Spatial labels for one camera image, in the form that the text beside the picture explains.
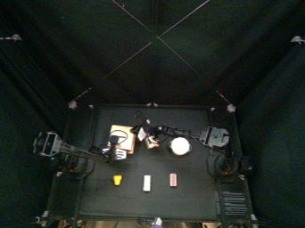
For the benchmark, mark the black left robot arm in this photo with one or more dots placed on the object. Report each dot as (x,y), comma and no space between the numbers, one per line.
(76,151)

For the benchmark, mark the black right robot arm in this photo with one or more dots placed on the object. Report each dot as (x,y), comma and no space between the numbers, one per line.
(191,133)

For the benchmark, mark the yellow egg sushi toy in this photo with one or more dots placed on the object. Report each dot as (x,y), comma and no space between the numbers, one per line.
(117,180)

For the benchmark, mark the white rice sushi toy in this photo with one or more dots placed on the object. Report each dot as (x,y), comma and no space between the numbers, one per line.
(146,183)

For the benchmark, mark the salmon sushi toy pink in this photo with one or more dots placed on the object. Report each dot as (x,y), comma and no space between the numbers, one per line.
(173,180)

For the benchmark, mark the white round bowl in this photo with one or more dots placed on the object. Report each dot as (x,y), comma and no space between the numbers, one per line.
(180,146)

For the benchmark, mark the white purple small object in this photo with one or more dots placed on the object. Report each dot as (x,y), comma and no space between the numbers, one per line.
(158,222)

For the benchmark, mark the white text label sticker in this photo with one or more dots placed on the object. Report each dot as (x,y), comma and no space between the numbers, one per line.
(235,203)

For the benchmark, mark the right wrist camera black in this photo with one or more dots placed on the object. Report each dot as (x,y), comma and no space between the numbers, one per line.
(137,129)

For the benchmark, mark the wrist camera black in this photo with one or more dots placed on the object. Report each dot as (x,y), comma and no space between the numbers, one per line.
(137,129)
(114,139)

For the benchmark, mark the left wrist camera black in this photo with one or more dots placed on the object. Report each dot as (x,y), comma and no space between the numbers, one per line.
(114,139)

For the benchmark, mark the grey frame corner bracket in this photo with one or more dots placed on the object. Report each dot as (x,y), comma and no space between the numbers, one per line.
(73,104)
(298,39)
(231,107)
(42,219)
(152,104)
(253,219)
(15,37)

